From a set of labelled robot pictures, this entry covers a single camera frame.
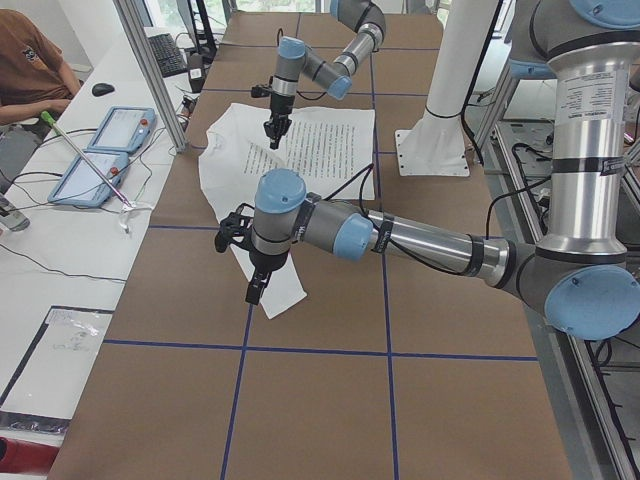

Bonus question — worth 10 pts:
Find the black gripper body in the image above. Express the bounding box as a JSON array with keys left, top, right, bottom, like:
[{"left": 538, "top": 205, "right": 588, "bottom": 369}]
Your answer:
[
  {"left": 264, "top": 93, "right": 292, "bottom": 136},
  {"left": 249, "top": 250, "right": 289, "bottom": 285}
]

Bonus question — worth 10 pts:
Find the white long-sleeve printed shirt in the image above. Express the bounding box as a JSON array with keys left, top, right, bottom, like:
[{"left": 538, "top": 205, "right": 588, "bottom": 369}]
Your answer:
[{"left": 199, "top": 103, "right": 375, "bottom": 318}]

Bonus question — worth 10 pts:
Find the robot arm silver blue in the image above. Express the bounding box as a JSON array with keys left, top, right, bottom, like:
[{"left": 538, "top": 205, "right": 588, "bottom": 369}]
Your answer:
[
  {"left": 251, "top": 1, "right": 386, "bottom": 150},
  {"left": 222, "top": 1, "right": 639, "bottom": 340}
]

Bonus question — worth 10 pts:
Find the black keyboard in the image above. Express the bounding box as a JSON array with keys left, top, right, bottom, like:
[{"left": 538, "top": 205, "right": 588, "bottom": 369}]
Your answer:
[{"left": 147, "top": 33, "right": 188, "bottom": 78}]

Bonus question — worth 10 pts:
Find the upper blue teach pendant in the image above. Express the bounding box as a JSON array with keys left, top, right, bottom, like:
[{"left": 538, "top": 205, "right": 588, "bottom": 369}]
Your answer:
[{"left": 88, "top": 106, "right": 157, "bottom": 154}]

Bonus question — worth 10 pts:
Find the blue teach pendant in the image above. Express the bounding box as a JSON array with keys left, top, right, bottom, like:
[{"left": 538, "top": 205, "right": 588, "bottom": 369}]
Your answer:
[
  {"left": 48, "top": 150, "right": 129, "bottom": 208},
  {"left": 88, "top": 106, "right": 157, "bottom": 154}
]

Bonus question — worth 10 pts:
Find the black computer mouse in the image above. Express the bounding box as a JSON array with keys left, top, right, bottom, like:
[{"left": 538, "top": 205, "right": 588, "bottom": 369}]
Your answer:
[{"left": 91, "top": 82, "right": 115, "bottom": 97}]

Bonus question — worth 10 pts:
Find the lower blue teach pendant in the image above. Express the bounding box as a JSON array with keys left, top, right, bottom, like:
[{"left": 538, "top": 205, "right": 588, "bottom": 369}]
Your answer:
[{"left": 48, "top": 150, "right": 129, "bottom": 208}]

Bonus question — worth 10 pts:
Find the metal reacher grabber stick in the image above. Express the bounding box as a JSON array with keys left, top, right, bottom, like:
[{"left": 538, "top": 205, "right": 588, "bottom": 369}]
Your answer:
[{"left": 40, "top": 111, "right": 153, "bottom": 234}]

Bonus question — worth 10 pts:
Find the clear plastic document sleeve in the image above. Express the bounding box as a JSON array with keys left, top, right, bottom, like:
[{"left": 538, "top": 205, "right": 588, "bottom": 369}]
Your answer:
[{"left": 1, "top": 305, "right": 113, "bottom": 435}]

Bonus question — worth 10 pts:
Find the person in brown shirt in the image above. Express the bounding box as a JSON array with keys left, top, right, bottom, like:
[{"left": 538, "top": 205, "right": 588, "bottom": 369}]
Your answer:
[{"left": 1, "top": 9, "right": 81, "bottom": 125}]

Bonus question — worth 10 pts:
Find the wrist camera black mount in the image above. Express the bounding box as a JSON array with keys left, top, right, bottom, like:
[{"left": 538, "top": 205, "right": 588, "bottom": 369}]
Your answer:
[
  {"left": 251, "top": 84, "right": 272, "bottom": 98},
  {"left": 214, "top": 203, "right": 254, "bottom": 253}
]

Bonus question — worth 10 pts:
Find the aluminium frame post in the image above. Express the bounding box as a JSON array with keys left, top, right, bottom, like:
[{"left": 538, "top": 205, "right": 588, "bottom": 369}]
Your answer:
[{"left": 113, "top": 0, "right": 187, "bottom": 153}]

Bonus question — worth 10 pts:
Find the white pedestal base plate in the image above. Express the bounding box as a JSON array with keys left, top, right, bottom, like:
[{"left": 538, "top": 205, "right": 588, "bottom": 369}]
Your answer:
[{"left": 394, "top": 127, "right": 470, "bottom": 177}]

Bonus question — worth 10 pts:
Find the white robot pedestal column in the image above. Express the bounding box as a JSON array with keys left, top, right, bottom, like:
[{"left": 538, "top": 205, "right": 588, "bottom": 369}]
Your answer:
[{"left": 393, "top": 0, "right": 507, "bottom": 178}]

